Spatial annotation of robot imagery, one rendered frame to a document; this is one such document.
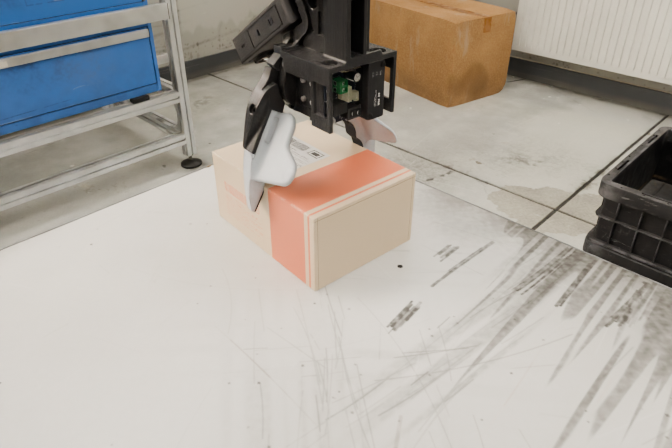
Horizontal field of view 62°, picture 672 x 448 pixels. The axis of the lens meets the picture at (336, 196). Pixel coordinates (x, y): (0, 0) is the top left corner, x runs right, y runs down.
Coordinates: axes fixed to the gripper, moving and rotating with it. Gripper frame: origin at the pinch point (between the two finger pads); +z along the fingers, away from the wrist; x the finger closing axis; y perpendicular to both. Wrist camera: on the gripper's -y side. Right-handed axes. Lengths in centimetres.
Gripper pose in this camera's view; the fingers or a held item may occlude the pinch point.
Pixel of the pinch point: (310, 182)
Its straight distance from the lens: 54.7
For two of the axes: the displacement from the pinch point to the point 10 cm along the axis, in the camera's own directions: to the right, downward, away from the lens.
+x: 7.6, -3.3, 5.6
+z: 0.0, 8.6, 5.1
